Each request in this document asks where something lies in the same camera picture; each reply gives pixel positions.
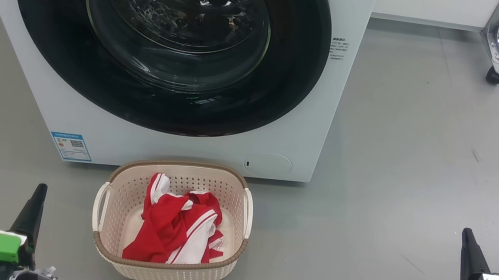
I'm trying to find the white front-load washing machine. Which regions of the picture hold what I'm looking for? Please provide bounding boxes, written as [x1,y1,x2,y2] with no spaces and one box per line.
[0,0,378,208]

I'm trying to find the white cabinet panel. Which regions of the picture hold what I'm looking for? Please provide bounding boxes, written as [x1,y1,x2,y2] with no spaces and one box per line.
[371,0,499,39]

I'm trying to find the dark grey glass washer door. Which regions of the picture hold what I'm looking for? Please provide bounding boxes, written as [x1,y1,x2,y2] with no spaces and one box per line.
[0,0,339,158]

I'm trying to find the blue energy label sticker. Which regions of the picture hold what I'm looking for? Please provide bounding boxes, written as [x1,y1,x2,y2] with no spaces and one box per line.
[47,129,97,166]

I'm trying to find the beige perforated laundry basket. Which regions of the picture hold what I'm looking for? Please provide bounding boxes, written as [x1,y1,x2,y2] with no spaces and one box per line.
[81,144,262,280]

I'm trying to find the red and white garment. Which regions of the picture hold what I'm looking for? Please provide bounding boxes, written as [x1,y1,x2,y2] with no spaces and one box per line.
[121,168,236,276]

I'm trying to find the black caster wheel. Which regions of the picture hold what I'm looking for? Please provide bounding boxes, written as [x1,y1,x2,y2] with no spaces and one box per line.
[484,65,499,86]

